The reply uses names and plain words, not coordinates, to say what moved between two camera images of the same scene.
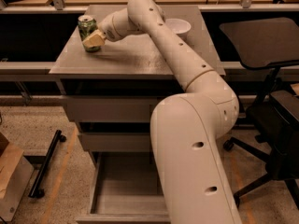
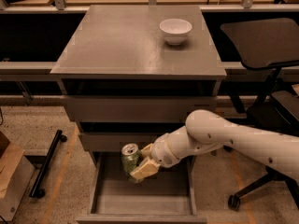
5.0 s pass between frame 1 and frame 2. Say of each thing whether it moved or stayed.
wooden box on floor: stayed
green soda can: moved
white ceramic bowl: stayed
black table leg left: stayed
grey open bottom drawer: stayed
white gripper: moved
